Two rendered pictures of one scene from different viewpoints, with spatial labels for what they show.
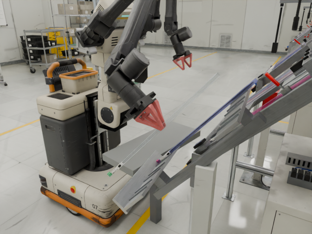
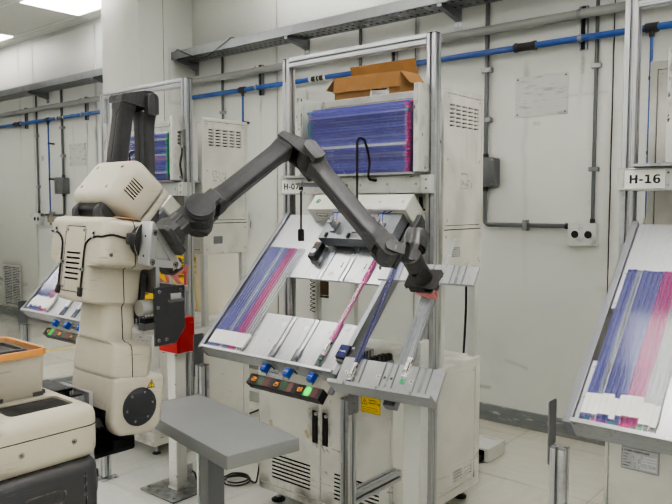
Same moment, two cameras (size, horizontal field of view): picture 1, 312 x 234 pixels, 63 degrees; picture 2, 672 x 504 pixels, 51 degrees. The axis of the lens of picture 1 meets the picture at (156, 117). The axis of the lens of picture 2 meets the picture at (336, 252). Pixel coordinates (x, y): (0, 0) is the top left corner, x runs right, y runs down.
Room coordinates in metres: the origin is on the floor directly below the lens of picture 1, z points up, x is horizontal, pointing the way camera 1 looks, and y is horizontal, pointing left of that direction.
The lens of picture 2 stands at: (0.60, 2.04, 1.27)
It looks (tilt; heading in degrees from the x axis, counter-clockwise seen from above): 4 degrees down; 280
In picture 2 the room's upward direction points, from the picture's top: straight up
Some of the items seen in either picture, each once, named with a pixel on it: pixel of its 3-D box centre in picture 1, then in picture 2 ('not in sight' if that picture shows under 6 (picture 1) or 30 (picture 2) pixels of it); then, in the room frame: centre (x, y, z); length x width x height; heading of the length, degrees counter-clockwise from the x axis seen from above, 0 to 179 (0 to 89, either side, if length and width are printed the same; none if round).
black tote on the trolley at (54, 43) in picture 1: (46, 43); not in sight; (6.17, 2.56, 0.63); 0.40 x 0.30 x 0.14; 164
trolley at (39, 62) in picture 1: (48, 49); not in sight; (6.20, 2.55, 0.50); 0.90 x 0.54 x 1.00; 164
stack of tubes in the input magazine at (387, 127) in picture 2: not in sight; (364, 140); (0.95, -0.75, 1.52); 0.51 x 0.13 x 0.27; 150
